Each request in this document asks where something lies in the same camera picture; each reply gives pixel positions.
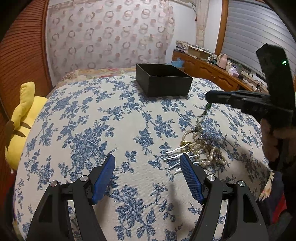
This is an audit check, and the brown louvered wardrobe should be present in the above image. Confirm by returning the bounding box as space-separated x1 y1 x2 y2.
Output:
0 0 53 144

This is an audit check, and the stack of magazines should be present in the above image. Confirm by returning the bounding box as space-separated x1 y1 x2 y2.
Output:
175 40 193 52

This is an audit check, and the pink floral bed sheet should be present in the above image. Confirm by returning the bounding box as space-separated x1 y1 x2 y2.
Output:
58 67 137 84

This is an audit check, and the grey window blind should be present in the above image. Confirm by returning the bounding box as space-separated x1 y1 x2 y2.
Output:
221 0 296 78

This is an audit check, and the beige window curtain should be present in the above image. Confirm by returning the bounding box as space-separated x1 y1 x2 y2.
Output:
195 0 210 48

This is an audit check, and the white pearl necklace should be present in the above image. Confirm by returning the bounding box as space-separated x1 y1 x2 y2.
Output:
184 129 227 167

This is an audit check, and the blue floral blanket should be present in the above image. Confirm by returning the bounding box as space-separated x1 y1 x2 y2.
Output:
13 75 274 241

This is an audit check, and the wooden cabinet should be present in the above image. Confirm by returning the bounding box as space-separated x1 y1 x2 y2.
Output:
172 49 270 93

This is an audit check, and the green beaded necklace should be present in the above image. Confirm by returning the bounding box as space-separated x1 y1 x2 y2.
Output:
195 103 212 133

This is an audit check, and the person's right hand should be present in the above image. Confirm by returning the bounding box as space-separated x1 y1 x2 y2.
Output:
260 116 284 168

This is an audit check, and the cardboard box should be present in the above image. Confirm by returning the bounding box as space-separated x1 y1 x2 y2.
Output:
187 45 210 59

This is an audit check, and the cables and power strip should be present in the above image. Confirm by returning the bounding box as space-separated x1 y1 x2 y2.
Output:
244 77 267 91

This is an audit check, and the blue bag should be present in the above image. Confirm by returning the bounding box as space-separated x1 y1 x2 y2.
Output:
172 57 186 69

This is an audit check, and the pink thermos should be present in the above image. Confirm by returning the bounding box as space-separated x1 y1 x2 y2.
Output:
218 53 228 69

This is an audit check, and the yellow plush toy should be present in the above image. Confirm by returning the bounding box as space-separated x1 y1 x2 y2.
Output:
5 81 48 174

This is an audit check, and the silver hair comb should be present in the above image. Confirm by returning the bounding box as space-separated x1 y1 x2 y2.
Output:
163 145 200 173

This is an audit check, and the black square box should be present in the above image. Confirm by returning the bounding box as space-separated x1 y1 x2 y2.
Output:
135 63 194 98

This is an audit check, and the circle patterned curtain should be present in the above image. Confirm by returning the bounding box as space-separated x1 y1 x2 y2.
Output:
46 0 175 77

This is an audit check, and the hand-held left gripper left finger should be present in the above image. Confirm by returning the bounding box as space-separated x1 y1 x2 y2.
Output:
26 153 116 241

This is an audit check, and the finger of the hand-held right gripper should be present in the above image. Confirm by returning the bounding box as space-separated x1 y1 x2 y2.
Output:
205 90 234 105

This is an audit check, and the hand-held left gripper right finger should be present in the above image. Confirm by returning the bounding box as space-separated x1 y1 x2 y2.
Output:
179 153 270 241

